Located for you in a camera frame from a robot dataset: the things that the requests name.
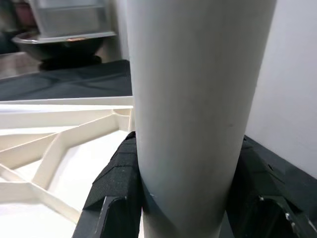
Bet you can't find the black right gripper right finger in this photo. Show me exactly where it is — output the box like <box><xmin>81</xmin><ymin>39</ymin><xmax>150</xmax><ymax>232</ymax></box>
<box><xmin>224</xmin><ymin>135</ymin><xmax>317</xmax><ymax>238</ymax></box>

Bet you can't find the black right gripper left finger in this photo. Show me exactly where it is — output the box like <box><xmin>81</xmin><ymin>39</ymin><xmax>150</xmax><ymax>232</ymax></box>
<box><xmin>71</xmin><ymin>131</ymin><xmax>147</xmax><ymax>238</ymax></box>

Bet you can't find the white plastic table leg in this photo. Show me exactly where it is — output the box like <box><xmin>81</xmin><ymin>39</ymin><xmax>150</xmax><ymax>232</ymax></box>
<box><xmin>125</xmin><ymin>0</ymin><xmax>277</xmax><ymax>238</ymax></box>

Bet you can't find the white plastic children table top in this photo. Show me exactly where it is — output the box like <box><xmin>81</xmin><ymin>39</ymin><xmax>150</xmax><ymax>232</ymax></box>
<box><xmin>0</xmin><ymin>96</ymin><xmax>136</xmax><ymax>238</ymax></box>

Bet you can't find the black round wok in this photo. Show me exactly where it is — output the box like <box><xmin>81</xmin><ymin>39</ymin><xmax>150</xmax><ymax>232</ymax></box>
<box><xmin>11</xmin><ymin>31</ymin><xmax>117</xmax><ymax>71</ymax></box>

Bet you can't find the beige patterned table cloth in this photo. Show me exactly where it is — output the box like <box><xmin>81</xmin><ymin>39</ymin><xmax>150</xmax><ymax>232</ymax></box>
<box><xmin>0</xmin><ymin>51</ymin><xmax>43</xmax><ymax>80</ymax></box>

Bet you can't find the clear plastic storage bin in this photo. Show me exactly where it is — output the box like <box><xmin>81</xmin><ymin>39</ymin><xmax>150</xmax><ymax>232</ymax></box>
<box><xmin>31</xmin><ymin>0</ymin><xmax>112</xmax><ymax>38</ymax></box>

